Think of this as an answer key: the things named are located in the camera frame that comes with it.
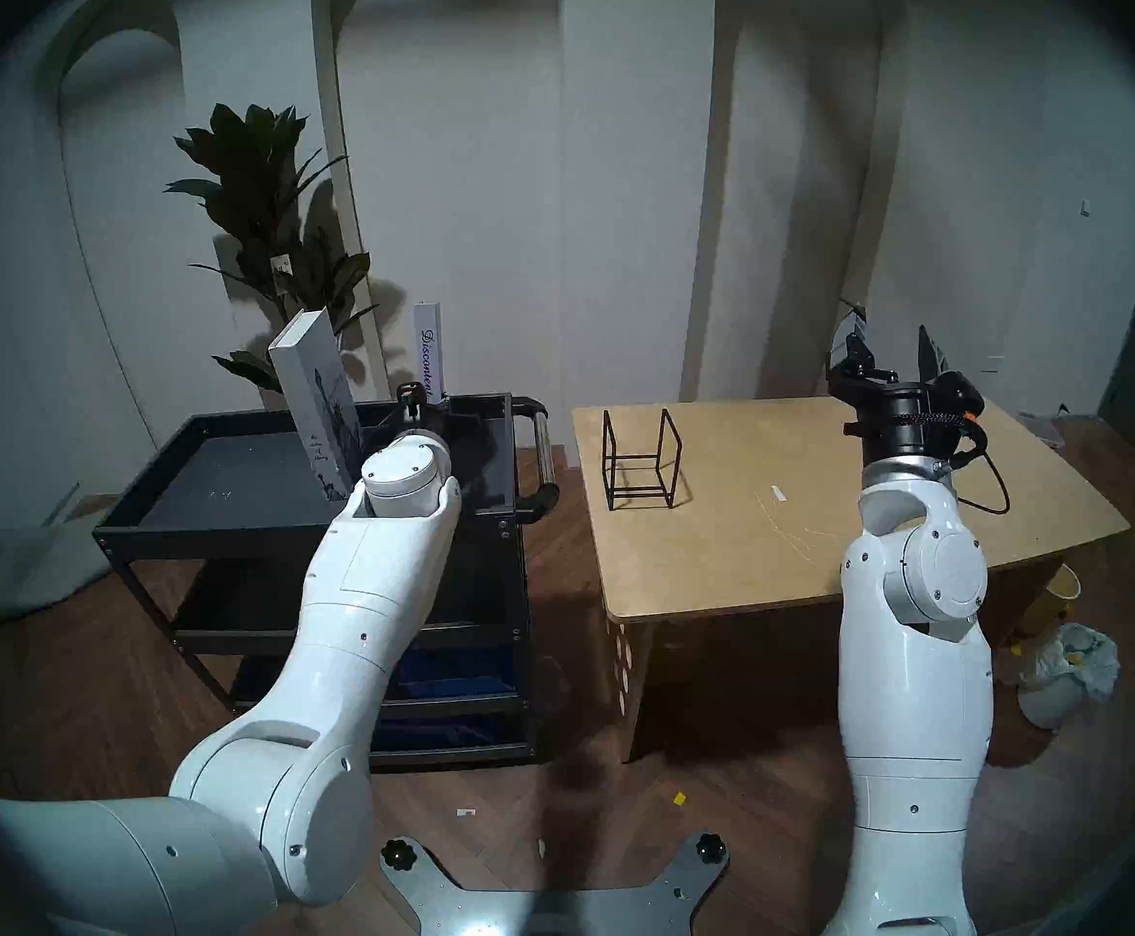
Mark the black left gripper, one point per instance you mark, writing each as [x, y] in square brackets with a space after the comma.
[416, 422]

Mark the light wooden table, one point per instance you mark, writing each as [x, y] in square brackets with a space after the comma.
[743, 515]

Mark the tall dark green plant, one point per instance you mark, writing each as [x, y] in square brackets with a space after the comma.
[255, 183]

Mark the blue plastic bin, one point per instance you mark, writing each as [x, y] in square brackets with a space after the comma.
[450, 734]
[460, 671]

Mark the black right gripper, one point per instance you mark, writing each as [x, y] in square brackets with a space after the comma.
[904, 422]

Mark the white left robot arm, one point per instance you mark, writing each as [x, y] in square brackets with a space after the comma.
[333, 651]

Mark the white plant tag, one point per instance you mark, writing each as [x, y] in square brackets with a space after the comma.
[283, 273]

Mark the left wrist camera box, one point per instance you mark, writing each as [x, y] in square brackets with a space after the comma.
[412, 393]

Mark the yellow paper cup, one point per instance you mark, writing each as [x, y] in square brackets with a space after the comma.
[1059, 598]

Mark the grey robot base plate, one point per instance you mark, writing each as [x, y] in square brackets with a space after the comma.
[548, 910]

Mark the clear plastic storage box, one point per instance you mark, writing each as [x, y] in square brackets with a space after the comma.
[1043, 429]

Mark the black metal utility cart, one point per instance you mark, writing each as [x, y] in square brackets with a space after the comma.
[236, 476]

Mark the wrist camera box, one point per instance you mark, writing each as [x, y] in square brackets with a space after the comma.
[412, 393]
[959, 393]

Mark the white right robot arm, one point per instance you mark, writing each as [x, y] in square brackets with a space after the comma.
[918, 671]

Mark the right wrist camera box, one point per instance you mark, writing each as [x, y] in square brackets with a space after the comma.
[959, 393]

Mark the white Statue of Liberty book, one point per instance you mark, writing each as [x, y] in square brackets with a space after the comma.
[319, 408]

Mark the black star knob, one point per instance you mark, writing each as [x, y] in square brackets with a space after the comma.
[398, 855]
[710, 848]

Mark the white Discontent book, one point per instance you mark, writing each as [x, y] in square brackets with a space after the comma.
[428, 354]

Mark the white trash bin with bag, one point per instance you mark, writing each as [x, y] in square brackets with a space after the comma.
[1064, 671]

